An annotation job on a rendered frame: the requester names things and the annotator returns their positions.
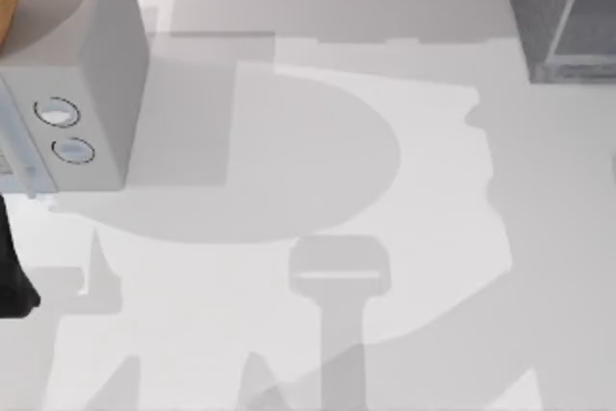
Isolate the large microwave knob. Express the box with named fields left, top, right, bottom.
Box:
left=33, top=96, right=82, bottom=129

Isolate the pale microwave oven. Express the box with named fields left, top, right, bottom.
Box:
left=0, top=0, right=149, bottom=200

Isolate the small microwave knob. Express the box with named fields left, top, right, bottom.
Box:
left=50, top=137, right=96, bottom=166

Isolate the grey cabinet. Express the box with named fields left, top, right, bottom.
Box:
left=498, top=0, right=616, bottom=86

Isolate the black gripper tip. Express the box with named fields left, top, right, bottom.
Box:
left=0, top=193, right=41, bottom=320

